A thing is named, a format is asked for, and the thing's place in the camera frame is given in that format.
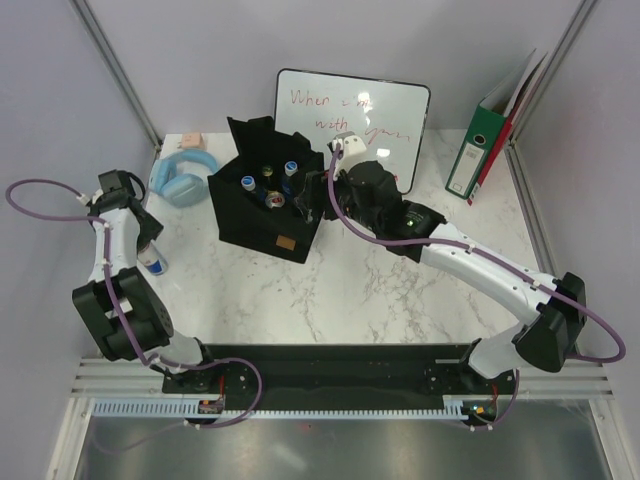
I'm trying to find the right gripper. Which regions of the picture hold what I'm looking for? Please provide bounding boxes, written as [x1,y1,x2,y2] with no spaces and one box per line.
[294,168,381,234]

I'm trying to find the red silver beverage can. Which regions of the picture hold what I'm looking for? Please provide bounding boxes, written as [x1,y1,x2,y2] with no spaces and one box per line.
[265,191,285,209]

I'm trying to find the black canvas bag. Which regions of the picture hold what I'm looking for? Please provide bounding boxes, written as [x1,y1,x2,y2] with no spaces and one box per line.
[208,116,324,264]

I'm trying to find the blue label water bottle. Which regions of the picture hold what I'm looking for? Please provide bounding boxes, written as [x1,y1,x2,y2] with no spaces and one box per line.
[241,175,259,197]

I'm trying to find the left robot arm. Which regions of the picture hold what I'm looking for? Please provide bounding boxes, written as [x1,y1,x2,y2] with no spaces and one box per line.
[72,170,220,393]

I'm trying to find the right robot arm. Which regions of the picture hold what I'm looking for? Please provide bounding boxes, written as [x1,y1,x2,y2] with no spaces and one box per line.
[294,161,586,394]

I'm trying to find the whiteboard with red writing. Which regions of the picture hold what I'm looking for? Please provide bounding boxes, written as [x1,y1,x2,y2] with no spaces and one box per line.
[275,68,431,194]

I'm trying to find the light blue headphones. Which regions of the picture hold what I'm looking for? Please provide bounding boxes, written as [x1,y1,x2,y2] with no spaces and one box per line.
[148,149,219,208]

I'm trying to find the small pink box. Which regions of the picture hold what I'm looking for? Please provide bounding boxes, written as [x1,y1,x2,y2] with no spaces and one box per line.
[178,132,206,150]

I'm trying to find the green lever arch binder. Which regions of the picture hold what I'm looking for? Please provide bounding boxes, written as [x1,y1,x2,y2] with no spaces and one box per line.
[445,50,536,202]

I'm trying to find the red binder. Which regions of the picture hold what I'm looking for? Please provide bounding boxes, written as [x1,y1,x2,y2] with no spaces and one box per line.
[467,54,547,206]

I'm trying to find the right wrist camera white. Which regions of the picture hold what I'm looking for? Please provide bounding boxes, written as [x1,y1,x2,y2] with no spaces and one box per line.
[327,131,367,177]

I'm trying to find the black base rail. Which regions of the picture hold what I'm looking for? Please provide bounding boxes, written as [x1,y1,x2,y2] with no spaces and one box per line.
[162,344,515,406]

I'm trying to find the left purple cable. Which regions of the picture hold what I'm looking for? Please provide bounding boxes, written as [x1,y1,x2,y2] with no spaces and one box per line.
[5,178,264,454]

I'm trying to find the purple cable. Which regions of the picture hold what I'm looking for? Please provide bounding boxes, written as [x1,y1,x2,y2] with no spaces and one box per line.
[327,144,627,431]
[5,178,264,454]

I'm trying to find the white slotted cable duct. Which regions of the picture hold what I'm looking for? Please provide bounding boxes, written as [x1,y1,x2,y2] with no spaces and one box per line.
[92,393,496,420]

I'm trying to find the left aluminium frame post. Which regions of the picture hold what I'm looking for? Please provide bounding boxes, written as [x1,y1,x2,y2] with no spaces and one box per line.
[69,0,162,153]

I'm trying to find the aluminium frame post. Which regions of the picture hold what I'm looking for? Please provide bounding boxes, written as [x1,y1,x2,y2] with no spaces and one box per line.
[69,0,162,153]
[508,0,599,149]

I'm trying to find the right aluminium frame post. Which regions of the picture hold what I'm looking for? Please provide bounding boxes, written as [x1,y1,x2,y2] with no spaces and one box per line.
[508,0,599,149]

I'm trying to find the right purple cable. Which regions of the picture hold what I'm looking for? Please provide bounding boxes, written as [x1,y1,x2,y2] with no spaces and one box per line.
[327,144,627,431]

